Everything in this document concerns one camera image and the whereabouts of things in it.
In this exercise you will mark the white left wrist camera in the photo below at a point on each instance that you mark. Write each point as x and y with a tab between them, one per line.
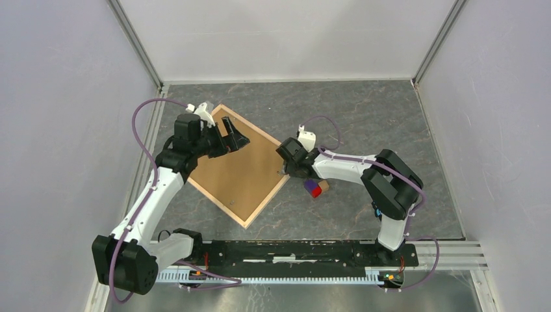
204	111

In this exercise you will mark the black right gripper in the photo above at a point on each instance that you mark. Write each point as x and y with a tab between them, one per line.
290	169

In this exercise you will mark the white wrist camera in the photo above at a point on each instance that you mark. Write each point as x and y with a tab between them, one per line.
306	138
204	111

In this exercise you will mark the blue owl figure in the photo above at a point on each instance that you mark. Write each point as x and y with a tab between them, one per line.
377	212

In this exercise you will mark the brown cardboard backing board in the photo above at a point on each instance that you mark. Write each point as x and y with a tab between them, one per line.
245	172

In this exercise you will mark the light wooden picture frame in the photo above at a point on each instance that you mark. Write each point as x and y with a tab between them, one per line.
258	213

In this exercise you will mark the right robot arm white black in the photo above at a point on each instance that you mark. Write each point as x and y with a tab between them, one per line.
396	191

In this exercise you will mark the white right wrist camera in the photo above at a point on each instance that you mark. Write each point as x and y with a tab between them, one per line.
306	138

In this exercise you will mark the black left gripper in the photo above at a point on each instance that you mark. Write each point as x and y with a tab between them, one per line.
231	143

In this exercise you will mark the small wooden cube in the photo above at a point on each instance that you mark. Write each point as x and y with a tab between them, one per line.
324	185

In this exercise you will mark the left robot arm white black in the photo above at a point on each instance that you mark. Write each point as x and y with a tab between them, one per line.
126	259

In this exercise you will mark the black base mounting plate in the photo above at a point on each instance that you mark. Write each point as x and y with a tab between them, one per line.
299	258

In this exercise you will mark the red and purple block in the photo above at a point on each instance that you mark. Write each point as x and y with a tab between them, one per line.
313	188

